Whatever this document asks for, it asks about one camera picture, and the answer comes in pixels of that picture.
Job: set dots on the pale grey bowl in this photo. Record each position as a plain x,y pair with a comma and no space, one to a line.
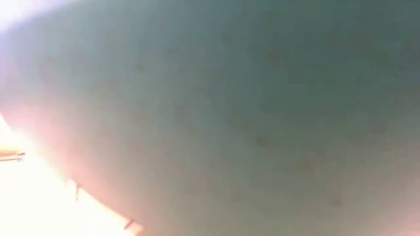
229,114

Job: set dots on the thin pale bar dark tip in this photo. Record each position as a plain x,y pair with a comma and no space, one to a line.
8,153

